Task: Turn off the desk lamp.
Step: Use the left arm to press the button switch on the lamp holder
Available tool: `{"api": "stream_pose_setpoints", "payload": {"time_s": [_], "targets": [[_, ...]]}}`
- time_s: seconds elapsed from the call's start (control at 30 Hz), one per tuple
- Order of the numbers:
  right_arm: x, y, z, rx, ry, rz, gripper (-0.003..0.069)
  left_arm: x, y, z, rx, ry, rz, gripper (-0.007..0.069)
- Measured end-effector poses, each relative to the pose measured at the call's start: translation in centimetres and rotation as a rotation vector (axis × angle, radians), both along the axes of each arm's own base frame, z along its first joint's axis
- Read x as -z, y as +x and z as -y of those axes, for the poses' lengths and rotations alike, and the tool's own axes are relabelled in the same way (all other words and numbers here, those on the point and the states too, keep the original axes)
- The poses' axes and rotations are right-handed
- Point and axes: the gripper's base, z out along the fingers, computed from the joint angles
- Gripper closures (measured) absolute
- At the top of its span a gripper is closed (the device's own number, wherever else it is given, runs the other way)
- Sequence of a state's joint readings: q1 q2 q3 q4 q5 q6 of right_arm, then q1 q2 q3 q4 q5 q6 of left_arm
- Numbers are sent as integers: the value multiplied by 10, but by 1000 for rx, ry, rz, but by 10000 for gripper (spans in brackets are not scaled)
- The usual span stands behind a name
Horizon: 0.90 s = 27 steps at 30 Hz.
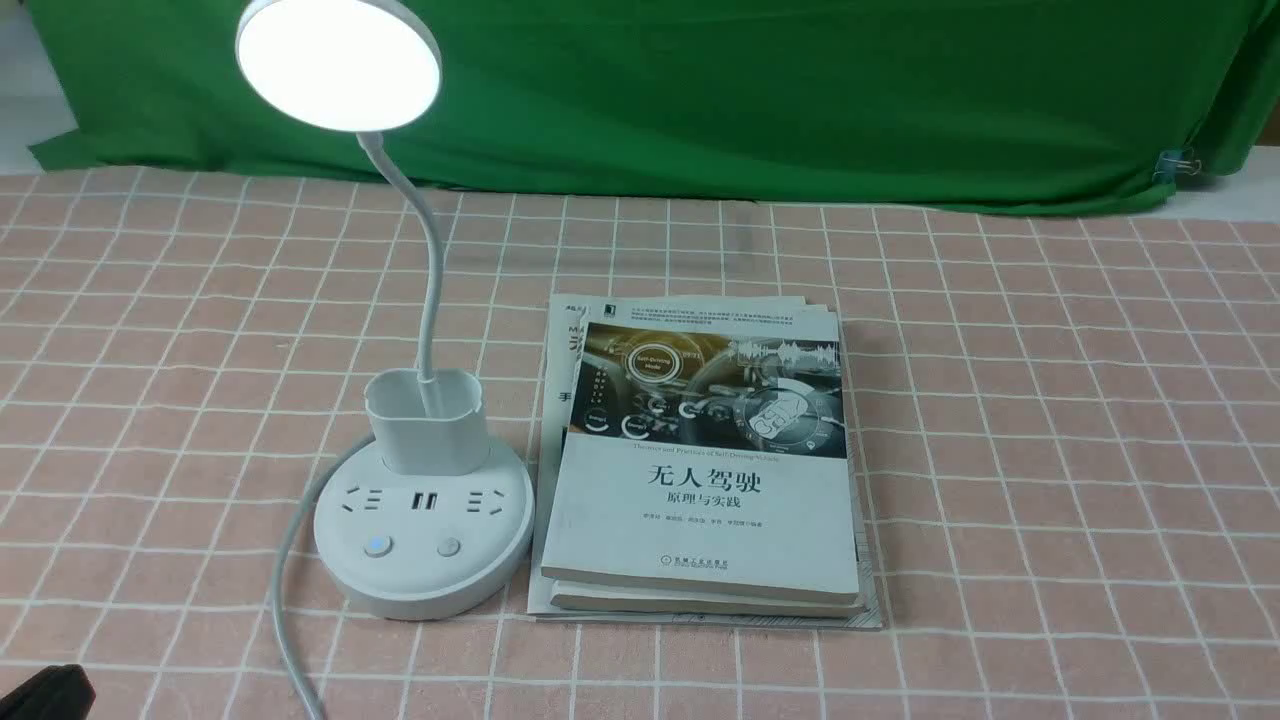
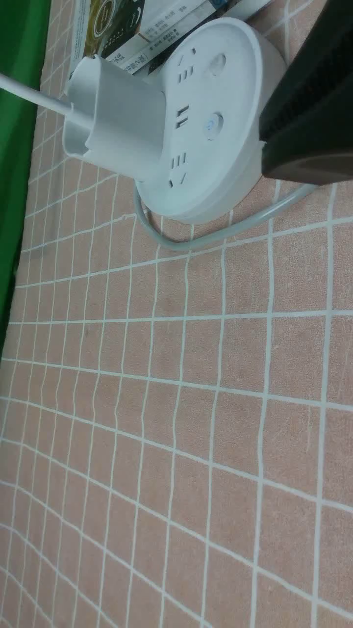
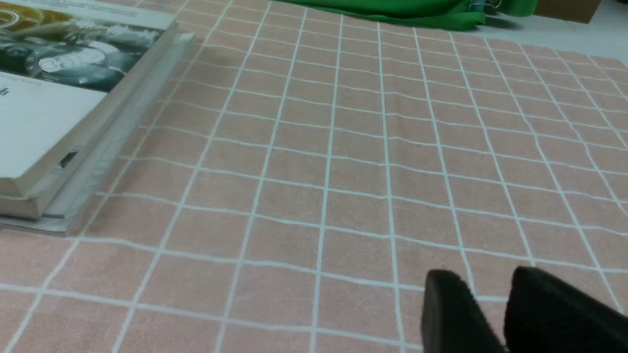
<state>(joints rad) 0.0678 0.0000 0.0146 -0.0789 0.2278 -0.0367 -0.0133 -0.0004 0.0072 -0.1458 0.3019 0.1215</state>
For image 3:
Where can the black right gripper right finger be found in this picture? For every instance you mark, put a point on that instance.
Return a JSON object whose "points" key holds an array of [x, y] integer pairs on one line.
{"points": [[545, 314]]}

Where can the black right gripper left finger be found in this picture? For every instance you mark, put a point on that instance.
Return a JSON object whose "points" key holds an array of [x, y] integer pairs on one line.
{"points": [[451, 320]]}

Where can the pink grid tablecloth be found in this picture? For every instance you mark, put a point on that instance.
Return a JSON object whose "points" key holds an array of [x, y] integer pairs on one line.
{"points": [[301, 172]]}

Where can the brown cardboard box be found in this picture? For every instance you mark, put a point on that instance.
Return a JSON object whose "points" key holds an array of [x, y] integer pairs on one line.
{"points": [[578, 11]]}

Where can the green backdrop cloth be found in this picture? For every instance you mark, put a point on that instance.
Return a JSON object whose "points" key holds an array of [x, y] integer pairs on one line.
{"points": [[434, 14]]}

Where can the bottom thin booklet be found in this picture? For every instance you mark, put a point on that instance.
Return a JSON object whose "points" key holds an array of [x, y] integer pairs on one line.
{"points": [[80, 187]]}

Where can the middle white book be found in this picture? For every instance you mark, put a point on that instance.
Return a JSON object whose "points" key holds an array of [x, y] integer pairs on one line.
{"points": [[73, 162]]}

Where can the top self-driving book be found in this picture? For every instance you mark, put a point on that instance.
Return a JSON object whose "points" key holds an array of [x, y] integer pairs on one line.
{"points": [[61, 61]]}

